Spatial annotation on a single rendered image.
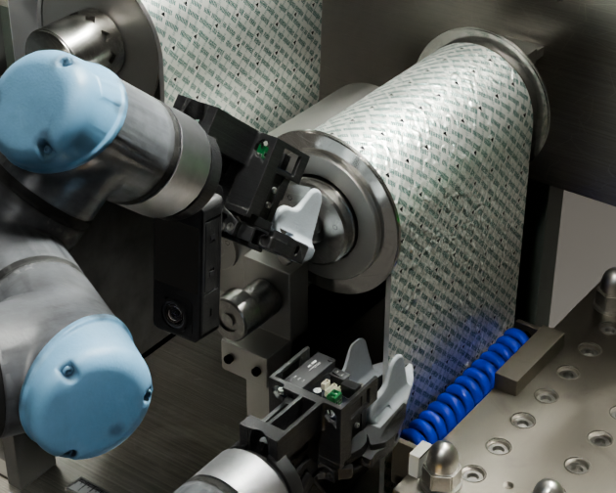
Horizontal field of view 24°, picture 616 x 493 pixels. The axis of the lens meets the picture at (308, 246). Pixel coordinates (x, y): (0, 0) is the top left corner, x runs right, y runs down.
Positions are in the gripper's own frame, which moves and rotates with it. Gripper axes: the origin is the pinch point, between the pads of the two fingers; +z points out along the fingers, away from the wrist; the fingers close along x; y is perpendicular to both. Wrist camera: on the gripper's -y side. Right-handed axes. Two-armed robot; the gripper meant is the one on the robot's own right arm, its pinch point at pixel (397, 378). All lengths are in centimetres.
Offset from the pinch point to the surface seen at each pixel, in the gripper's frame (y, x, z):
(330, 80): 8.9, 28.4, 30.1
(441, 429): -5.6, -3.5, 2.2
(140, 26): 27.2, 26.0, -1.9
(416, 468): -4.9, -4.8, -4.1
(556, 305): -109, 59, 165
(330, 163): 21.4, 4.9, -3.4
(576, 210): -109, 75, 206
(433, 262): 9.7, -0.2, 4.8
